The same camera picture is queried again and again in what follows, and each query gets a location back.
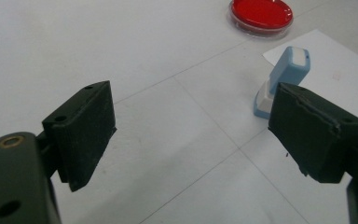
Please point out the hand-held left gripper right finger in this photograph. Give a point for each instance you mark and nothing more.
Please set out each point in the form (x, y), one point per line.
(313, 137)

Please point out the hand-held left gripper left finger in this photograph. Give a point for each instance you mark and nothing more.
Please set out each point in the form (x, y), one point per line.
(80, 133)

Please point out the white paper sheet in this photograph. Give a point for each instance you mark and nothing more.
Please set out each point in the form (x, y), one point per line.
(338, 74)

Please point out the blue and white stamp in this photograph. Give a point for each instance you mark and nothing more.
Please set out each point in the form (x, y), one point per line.
(289, 70)

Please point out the round red ink pad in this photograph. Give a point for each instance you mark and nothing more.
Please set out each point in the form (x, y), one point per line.
(261, 14)

